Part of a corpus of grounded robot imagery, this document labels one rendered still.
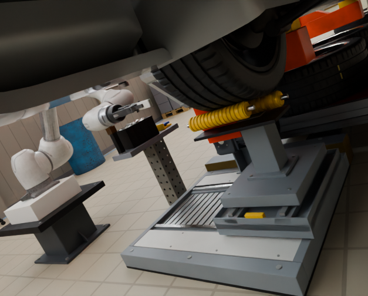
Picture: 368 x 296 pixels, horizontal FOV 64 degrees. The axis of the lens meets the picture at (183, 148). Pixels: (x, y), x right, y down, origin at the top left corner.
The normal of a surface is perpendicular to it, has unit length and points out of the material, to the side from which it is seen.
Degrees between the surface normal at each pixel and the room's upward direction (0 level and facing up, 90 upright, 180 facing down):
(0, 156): 90
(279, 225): 90
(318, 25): 90
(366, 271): 0
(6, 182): 90
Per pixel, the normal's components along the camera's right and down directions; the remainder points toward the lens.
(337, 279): -0.40, -0.89
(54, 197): 0.79, -0.22
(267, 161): -0.56, 0.42
